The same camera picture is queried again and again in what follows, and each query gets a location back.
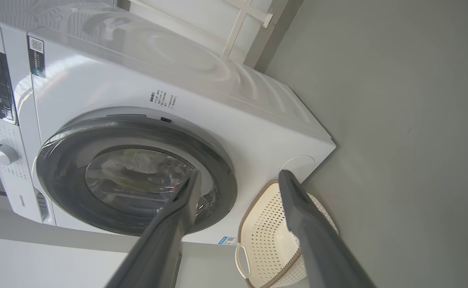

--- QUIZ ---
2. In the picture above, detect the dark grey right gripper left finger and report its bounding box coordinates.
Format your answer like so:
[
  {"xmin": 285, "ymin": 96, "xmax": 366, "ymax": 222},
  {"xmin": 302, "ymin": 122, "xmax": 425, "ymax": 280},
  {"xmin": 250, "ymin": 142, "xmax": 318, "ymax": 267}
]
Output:
[{"xmin": 105, "ymin": 169, "xmax": 203, "ymax": 288}]

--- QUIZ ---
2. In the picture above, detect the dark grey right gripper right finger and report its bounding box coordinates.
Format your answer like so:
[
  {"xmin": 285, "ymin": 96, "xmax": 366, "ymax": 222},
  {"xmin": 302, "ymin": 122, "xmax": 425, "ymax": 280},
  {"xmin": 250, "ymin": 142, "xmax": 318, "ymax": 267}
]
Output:
[{"xmin": 278, "ymin": 169, "xmax": 376, "ymax": 288}]

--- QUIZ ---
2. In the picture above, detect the white window frame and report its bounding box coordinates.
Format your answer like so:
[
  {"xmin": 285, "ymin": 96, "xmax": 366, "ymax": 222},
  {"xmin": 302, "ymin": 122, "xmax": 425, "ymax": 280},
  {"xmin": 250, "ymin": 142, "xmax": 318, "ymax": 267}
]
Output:
[{"xmin": 130, "ymin": 0, "xmax": 274, "ymax": 60}]

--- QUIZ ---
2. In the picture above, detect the white washing machine dial knob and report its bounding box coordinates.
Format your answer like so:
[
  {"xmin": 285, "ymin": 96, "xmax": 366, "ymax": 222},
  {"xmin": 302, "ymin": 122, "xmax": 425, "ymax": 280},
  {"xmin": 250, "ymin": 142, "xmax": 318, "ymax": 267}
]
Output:
[{"xmin": 0, "ymin": 141, "xmax": 20, "ymax": 166}]

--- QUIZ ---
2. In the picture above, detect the black QR code sticker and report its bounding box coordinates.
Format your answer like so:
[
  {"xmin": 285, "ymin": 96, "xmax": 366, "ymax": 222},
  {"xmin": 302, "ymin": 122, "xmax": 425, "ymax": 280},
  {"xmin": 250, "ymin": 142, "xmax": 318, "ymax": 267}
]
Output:
[{"xmin": 28, "ymin": 37, "xmax": 46, "ymax": 78}]

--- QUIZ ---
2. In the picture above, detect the white front-load washing machine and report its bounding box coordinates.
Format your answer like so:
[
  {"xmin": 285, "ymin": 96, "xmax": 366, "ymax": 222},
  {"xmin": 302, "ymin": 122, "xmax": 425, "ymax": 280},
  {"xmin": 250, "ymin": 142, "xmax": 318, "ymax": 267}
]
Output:
[{"xmin": 0, "ymin": 0, "xmax": 336, "ymax": 245}]

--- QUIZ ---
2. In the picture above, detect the washing machine door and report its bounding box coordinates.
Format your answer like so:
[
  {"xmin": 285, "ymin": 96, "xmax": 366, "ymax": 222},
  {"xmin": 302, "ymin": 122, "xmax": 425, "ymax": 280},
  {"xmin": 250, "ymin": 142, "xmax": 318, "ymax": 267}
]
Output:
[{"xmin": 36, "ymin": 116, "xmax": 238, "ymax": 236}]

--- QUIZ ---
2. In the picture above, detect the cream perforated laundry basket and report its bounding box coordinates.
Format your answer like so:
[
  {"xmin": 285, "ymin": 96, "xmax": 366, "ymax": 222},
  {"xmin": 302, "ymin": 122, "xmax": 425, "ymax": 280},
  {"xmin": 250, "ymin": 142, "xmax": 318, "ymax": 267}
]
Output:
[{"xmin": 235, "ymin": 179, "xmax": 338, "ymax": 288}]

